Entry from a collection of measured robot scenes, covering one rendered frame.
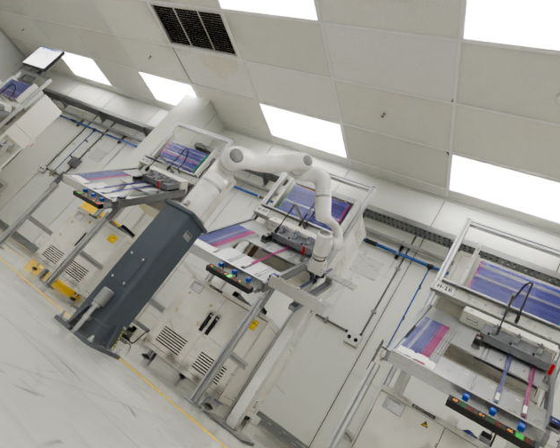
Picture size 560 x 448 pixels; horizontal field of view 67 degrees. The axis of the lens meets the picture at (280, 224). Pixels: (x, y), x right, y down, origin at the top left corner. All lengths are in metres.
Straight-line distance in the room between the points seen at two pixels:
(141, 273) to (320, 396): 2.63
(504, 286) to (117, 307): 2.12
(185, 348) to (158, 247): 1.03
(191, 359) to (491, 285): 1.86
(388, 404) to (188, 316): 1.35
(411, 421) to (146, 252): 1.53
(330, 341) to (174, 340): 1.87
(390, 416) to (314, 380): 1.89
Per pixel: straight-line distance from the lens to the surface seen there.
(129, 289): 1.93
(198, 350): 2.78
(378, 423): 2.41
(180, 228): 1.97
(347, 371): 4.19
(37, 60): 6.91
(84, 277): 3.56
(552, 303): 2.83
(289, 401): 4.24
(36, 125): 6.62
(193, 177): 3.83
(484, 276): 2.83
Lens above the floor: 0.23
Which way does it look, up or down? 20 degrees up
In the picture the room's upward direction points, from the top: 35 degrees clockwise
